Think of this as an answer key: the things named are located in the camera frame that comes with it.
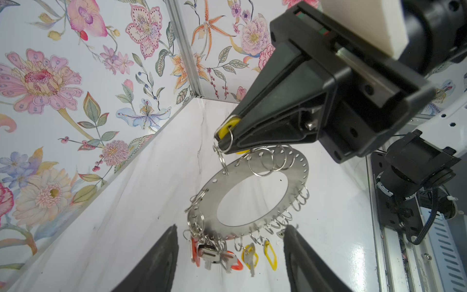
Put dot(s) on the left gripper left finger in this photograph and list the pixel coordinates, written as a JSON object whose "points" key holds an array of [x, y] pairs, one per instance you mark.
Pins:
{"points": [[156, 270]]}

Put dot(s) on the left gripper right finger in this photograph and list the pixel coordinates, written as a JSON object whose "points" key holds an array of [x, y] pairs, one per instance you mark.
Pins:
{"points": [[306, 271]]}

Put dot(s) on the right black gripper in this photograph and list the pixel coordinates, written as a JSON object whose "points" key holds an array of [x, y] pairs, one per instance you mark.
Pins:
{"points": [[325, 84]]}

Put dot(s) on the yellow key tag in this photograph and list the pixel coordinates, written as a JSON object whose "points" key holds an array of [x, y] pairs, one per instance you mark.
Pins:
{"points": [[225, 128], [270, 254]]}

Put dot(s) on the round steel key organizer disc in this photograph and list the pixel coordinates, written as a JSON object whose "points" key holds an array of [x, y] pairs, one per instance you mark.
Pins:
{"points": [[250, 200]]}

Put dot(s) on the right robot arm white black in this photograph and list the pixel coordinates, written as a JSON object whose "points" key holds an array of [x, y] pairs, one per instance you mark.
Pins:
{"points": [[437, 32]]}

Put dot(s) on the silver key with yellow tag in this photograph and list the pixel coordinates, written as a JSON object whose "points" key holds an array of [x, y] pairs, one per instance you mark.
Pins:
{"points": [[250, 258]]}

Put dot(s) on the red capped key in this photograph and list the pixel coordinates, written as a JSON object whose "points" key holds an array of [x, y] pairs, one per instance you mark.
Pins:
{"points": [[211, 254]]}

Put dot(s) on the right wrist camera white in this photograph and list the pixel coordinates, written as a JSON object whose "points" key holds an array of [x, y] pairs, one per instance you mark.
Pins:
{"points": [[379, 22]]}

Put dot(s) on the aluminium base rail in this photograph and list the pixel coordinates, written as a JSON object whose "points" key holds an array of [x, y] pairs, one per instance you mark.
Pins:
{"points": [[416, 250]]}

